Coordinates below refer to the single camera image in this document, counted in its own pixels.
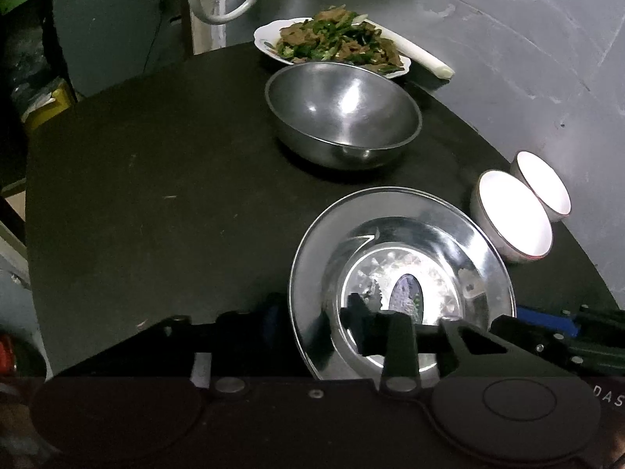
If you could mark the red object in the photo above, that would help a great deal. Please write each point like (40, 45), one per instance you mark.
(6, 351)

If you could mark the yellow container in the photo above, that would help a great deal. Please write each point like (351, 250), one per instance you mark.
(51, 105)

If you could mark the steel plate with oval sticker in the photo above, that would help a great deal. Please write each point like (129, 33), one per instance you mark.
(439, 254)

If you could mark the stir-fried greens and meat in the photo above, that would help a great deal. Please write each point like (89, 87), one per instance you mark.
(337, 39)

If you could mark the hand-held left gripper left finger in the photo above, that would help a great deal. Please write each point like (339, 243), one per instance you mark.
(269, 315)

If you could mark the white oval plate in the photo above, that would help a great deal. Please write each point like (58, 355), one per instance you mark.
(266, 39)

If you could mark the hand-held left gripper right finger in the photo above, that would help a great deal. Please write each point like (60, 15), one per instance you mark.
(362, 326)

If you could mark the white leek stalk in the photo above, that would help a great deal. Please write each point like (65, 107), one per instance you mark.
(420, 51)

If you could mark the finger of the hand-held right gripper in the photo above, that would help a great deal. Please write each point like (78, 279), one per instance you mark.
(546, 320)
(601, 318)

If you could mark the white bowl with red rim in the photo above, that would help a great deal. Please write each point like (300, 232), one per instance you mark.
(544, 183)
(512, 217)

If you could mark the deep steel bowl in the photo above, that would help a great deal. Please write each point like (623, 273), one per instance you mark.
(342, 107)

